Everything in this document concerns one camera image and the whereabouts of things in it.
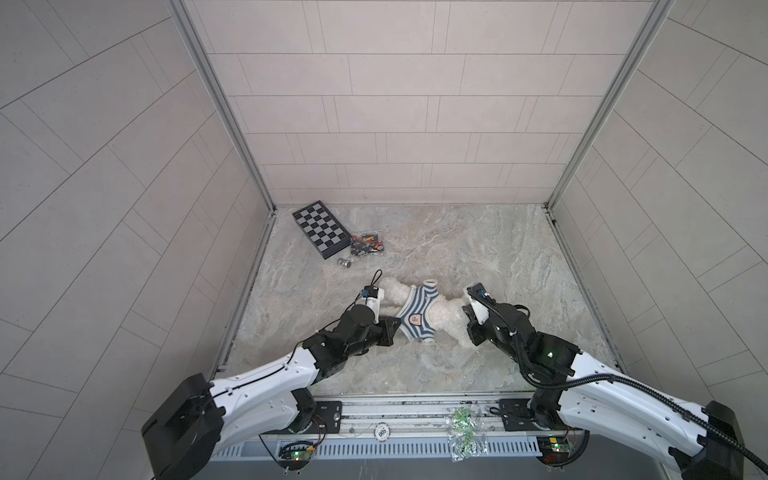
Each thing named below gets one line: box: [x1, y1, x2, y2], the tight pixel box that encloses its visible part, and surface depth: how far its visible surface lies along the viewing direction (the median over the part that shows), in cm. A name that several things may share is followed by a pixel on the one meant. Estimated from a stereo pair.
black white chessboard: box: [292, 200, 352, 260], surface depth 107 cm
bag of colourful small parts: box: [351, 231, 385, 256], surface depth 104 cm
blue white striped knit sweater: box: [396, 279, 440, 343], surface depth 79 cm
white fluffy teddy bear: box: [380, 277, 468, 349], surface depth 79 cm
